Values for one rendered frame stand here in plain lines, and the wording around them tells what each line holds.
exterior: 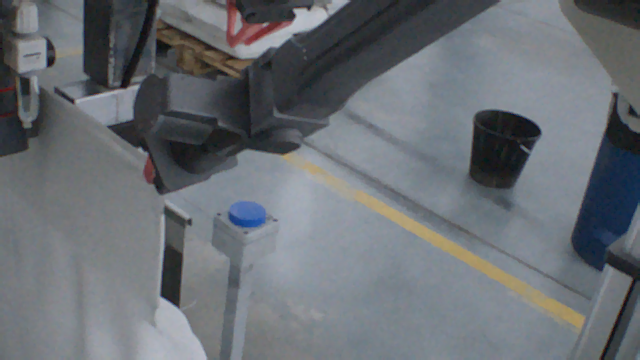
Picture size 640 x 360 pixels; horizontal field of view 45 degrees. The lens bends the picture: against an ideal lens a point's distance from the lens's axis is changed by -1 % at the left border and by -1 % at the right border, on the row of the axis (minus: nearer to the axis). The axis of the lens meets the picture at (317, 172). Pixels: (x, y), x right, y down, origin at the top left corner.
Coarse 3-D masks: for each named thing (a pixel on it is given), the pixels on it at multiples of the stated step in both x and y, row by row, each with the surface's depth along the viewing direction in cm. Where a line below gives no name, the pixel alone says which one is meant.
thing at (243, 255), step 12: (216, 216) 125; (228, 216) 126; (216, 228) 126; (228, 228) 124; (240, 228) 123; (252, 228) 124; (264, 228) 124; (276, 228) 127; (216, 240) 127; (228, 240) 125; (240, 240) 123; (252, 240) 123; (264, 240) 126; (276, 240) 128; (228, 252) 126; (240, 252) 123; (252, 252) 125; (264, 252) 127; (240, 264) 124
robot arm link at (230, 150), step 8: (216, 128) 73; (216, 136) 76; (224, 136) 75; (232, 136) 75; (240, 136) 74; (208, 144) 77; (216, 144) 76; (224, 144) 76; (232, 144) 76; (240, 144) 75; (216, 152) 77; (224, 152) 77; (232, 152) 77; (240, 152) 78
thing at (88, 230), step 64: (64, 128) 100; (0, 192) 117; (64, 192) 104; (128, 192) 94; (0, 256) 112; (64, 256) 107; (128, 256) 98; (0, 320) 113; (64, 320) 102; (128, 320) 99
